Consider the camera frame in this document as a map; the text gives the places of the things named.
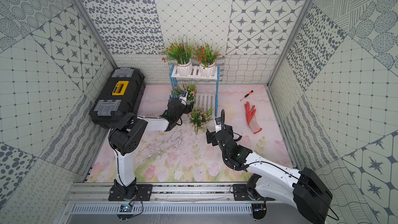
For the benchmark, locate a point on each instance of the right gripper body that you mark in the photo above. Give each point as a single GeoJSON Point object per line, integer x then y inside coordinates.
{"type": "Point", "coordinates": [231, 132]}

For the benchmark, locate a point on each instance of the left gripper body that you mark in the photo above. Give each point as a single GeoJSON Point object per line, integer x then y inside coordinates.
{"type": "Point", "coordinates": [185, 106]}

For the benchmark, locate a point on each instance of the pink flower pot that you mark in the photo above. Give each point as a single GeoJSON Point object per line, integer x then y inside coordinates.
{"type": "Point", "coordinates": [190, 88]}
{"type": "Point", "coordinates": [199, 118]}

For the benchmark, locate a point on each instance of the red flower pot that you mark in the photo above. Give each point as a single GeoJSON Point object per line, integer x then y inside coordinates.
{"type": "Point", "coordinates": [207, 56]}
{"type": "Point", "coordinates": [179, 51]}

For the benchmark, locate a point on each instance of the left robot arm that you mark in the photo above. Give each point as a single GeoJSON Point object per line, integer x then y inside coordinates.
{"type": "Point", "coordinates": [126, 135]}

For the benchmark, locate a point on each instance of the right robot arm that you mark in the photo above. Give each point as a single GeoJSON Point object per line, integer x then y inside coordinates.
{"type": "Point", "coordinates": [302, 189]}

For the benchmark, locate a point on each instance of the blue white wooden rack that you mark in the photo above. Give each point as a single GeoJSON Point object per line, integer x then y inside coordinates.
{"type": "Point", "coordinates": [207, 87]}

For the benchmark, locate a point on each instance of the orange black screwdriver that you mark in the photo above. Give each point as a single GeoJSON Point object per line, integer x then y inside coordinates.
{"type": "Point", "coordinates": [248, 94]}

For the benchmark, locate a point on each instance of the black plastic toolbox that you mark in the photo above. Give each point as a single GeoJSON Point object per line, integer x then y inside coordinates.
{"type": "Point", "coordinates": [121, 94]}

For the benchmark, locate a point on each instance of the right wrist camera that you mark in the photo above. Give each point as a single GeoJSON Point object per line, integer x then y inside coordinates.
{"type": "Point", "coordinates": [218, 123]}

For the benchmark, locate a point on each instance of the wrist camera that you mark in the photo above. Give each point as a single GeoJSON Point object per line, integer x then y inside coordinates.
{"type": "Point", "coordinates": [183, 96]}
{"type": "Point", "coordinates": [218, 123]}

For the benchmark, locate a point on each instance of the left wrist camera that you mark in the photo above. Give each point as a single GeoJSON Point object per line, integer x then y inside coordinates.
{"type": "Point", "coordinates": [183, 96]}

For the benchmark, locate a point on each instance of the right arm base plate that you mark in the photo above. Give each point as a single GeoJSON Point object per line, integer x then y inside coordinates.
{"type": "Point", "coordinates": [241, 193]}

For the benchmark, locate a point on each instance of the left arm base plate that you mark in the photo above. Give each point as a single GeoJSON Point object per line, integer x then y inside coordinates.
{"type": "Point", "coordinates": [121, 193]}

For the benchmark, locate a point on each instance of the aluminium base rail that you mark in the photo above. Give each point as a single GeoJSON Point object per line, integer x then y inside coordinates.
{"type": "Point", "coordinates": [161, 193]}

